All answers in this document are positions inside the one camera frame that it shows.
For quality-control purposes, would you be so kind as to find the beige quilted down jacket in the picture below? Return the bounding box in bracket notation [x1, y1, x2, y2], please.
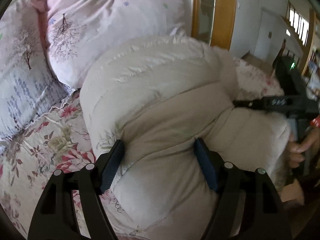
[80, 36, 291, 239]

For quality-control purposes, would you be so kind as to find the person right hand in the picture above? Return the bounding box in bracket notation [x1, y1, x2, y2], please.
[286, 127, 319, 168]

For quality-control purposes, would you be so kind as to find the floral bed sheet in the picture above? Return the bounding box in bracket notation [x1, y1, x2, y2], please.
[1, 57, 283, 239]

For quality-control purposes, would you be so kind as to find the left floral pillow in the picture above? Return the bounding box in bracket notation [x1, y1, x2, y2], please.
[1, 0, 70, 140]

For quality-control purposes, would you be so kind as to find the floral pillow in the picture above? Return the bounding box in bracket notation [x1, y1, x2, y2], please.
[31, 0, 185, 89]
[1, 0, 70, 140]

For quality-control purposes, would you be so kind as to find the right floral pillow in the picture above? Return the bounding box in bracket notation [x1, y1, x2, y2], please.
[31, 0, 185, 89]

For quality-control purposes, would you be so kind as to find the wooden door frame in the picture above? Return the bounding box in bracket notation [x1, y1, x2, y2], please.
[184, 0, 236, 50]

